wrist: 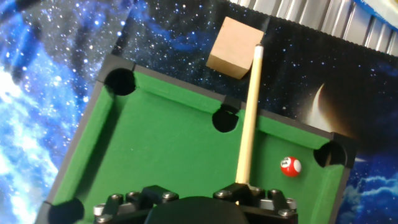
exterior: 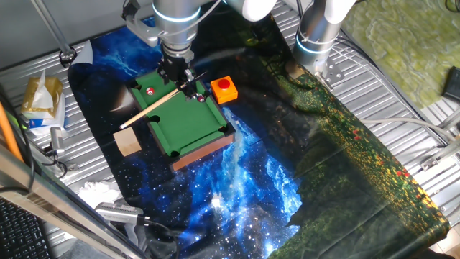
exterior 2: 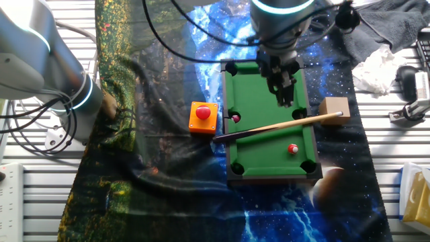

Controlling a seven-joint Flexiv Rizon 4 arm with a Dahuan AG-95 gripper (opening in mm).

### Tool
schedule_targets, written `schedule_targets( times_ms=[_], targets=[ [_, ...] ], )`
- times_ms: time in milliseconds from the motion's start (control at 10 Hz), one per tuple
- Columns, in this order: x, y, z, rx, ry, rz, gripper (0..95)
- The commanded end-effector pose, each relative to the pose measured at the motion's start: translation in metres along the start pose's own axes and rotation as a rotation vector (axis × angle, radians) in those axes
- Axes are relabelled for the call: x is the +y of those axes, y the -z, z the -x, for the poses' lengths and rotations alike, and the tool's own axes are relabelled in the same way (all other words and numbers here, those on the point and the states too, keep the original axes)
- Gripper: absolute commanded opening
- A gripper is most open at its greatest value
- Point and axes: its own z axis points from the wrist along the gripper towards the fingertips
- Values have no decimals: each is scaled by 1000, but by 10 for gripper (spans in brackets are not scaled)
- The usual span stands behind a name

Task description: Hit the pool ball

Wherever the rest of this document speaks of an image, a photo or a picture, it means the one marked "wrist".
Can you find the wooden cube block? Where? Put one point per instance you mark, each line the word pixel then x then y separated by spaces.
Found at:
pixel 234 46

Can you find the galaxy and forest printed cloth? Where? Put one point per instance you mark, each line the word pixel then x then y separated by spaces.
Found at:
pixel 311 62

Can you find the mini green pool table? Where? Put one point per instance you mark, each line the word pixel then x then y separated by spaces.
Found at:
pixel 155 149

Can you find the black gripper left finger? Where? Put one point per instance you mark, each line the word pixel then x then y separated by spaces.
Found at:
pixel 130 202

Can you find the wooden pool cue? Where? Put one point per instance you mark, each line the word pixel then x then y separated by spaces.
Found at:
pixel 248 124

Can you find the red striped pool ball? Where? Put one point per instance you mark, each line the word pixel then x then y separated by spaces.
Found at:
pixel 290 167

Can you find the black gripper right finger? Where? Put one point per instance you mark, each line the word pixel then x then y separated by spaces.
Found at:
pixel 273 205

